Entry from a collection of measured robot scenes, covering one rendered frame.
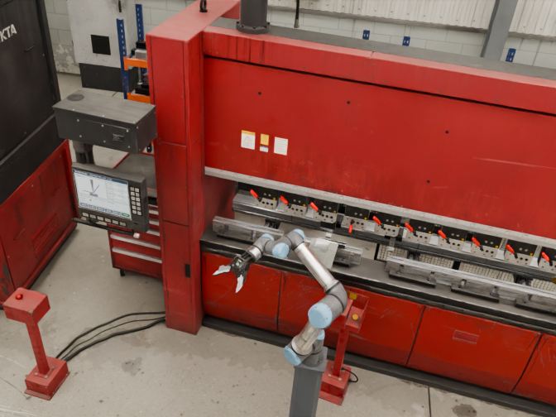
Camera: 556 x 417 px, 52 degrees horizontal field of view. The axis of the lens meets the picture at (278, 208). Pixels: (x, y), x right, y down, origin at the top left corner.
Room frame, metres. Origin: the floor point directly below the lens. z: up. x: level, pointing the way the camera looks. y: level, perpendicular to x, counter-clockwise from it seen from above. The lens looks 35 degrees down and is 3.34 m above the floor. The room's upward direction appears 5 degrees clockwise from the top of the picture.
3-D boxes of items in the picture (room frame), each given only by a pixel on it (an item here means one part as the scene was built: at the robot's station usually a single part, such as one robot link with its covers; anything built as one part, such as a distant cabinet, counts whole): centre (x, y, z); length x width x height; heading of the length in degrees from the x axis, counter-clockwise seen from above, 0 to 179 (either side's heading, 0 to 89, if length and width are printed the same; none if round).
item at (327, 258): (2.84, -0.30, 1.00); 0.26 x 0.18 x 0.01; 167
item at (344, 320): (2.59, -0.50, 0.75); 0.20 x 0.16 x 0.18; 71
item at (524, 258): (2.71, -1.48, 1.26); 0.15 x 0.09 x 0.17; 77
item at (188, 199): (3.38, 0.57, 1.15); 0.85 x 0.25 x 2.30; 167
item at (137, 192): (2.71, 0.97, 1.42); 0.45 x 0.12 x 0.36; 76
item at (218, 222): (3.11, 0.20, 0.92); 0.50 x 0.06 x 0.10; 77
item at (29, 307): (2.41, 1.49, 0.41); 0.25 x 0.20 x 0.83; 167
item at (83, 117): (2.81, 0.99, 1.53); 0.51 x 0.25 x 0.85; 76
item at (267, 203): (3.08, 0.08, 1.26); 0.15 x 0.09 x 0.17; 77
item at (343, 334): (2.59, -0.50, 0.39); 0.05 x 0.05 x 0.54; 71
